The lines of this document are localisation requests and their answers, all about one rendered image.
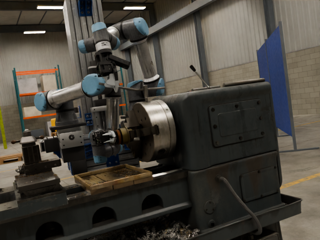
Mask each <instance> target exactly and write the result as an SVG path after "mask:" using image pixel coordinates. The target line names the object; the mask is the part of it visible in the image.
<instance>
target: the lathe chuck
mask: <svg viewBox="0 0 320 240"><path fill-rule="evenodd" d="M133 110H134V112H135V115H136V117H137V120H138V122H139V124H141V125H142V126H143V128H148V127H153V126H154V125H156V126H158V131H159V133H158V135H156V134H153V135H148V136H145V140H144V141H143V142H142V160H143V161H144V162H151V161H155V160H161V159H164V158H166V156H167V155H168V153H169V150H170V127H169V123H168V119H167V116H166V114H165V112H164V110H163V108H162V106H161V105H160V104H159V103H158V102H156V101H154V100H151V101H149V102H137V103H135V104H134V105H133ZM161 149H164V152H163V153H162V154H158V152H159V151H160V150H161Z"/></svg>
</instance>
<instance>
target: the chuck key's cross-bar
mask: <svg viewBox="0 0 320 240"><path fill-rule="evenodd" d="M99 85H103V86H104V83H100V82H99ZM119 88H120V89H125V90H133V91H144V89H134V88H128V87H123V86H119ZM161 89H165V87H155V88H148V90H161Z"/></svg>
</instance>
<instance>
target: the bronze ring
mask: <svg viewBox="0 0 320 240"><path fill-rule="evenodd" d="M130 130H132V129H128V128H127V127H123V128H119V129H118V130H114V133H115V135H116V142H115V144H116V145H119V144H121V145H123V144H127V145H128V144H129V143H130V141H131V140H134V138H131V139H130V133H129V131H130Z"/></svg>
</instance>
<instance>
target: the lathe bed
mask: <svg viewBox="0 0 320 240"><path fill-rule="evenodd" d="M143 169H145V170H149V171H151V172H152V175H153V177H154V178H153V180H150V181H147V182H143V183H139V184H134V185H131V186H127V187H123V188H119V189H115V190H114V189H113V190H110V191H106V192H102V193H98V194H94V195H90V194H89V193H88V192H86V191H85V190H84V189H83V188H82V187H80V186H79V185H78V184H73V185H69V186H64V187H63V188H65V190H66V194H67V200H68V204H66V205H62V206H58V207H55V208H51V209H47V210H42V211H38V212H35V213H31V214H27V215H23V216H19V217H15V218H11V219H7V220H2V221H0V240H84V239H87V238H90V237H94V236H97V235H100V234H103V233H106V232H110V231H113V230H117V229H120V228H124V227H127V226H130V225H133V224H136V223H140V222H143V221H146V220H150V219H153V218H157V217H160V216H163V215H167V214H170V213H173V212H177V211H179V210H183V209H187V208H190V207H192V203H191V201H190V194H189V187H188V181H187V177H188V171H189V170H180V169H176V170H170V171H169V165H164V166H163V164H161V165H156V166H152V167H148V168H143ZM74 186H76V187H74ZM73 187H74V188H73ZM83 193H84V195H82V194H83ZM85 193H86V194H85ZM78 194H81V195H80V196H78ZM149 195H150V196H149ZM75 197H76V198H75ZM146 197H148V198H146ZM150 197H152V198H150ZM145 198H146V199H147V200H146V199H145ZM148 199H149V200H148ZM145 202H148V203H145ZM104 207H107V208H106V209H105V208H104ZM99 209H101V211H99ZM95 212H96V213H97V212H98V213H97V214H98V215H95ZM103 219H105V220H103ZM50 224H51V225H53V226H54V229H53V230H52V228H50V227H52V226H51V225H50ZM57 226H60V227H57ZM41 228H44V229H42V230H41ZM37 231H39V232H37Z"/></svg>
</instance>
